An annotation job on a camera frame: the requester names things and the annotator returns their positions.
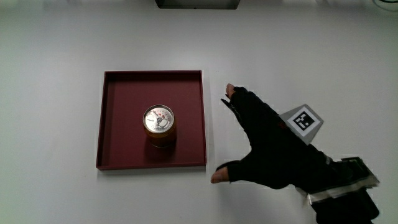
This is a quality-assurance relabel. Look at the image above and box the person's right hand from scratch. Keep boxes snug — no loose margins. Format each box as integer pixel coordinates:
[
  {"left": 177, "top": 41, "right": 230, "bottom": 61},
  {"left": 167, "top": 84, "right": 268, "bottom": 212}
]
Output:
[{"left": 210, "top": 83, "right": 336, "bottom": 194}]

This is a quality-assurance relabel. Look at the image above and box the gold red bull can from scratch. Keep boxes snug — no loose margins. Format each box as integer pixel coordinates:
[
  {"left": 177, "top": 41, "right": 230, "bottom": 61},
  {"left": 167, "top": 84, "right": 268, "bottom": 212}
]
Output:
[{"left": 142, "top": 104, "right": 178, "bottom": 149}]

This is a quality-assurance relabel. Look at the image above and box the dark red square plate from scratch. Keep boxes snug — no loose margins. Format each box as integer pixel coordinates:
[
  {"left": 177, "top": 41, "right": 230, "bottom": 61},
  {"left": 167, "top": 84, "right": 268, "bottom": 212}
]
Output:
[{"left": 95, "top": 70, "right": 208, "bottom": 171}]

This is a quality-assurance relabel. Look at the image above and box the person's right forearm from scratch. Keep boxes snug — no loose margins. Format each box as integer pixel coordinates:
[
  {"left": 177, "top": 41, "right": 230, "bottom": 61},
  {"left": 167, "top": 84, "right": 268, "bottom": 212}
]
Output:
[{"left": 297, "top": 156, "right": 381, "bottom": 224}]

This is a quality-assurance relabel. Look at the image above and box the dark grey box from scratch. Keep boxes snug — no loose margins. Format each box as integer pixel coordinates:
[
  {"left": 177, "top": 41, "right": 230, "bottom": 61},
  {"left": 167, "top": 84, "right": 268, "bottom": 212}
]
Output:
[{"left": 154, "top": 0, "right": 241, "bottom": 10}]

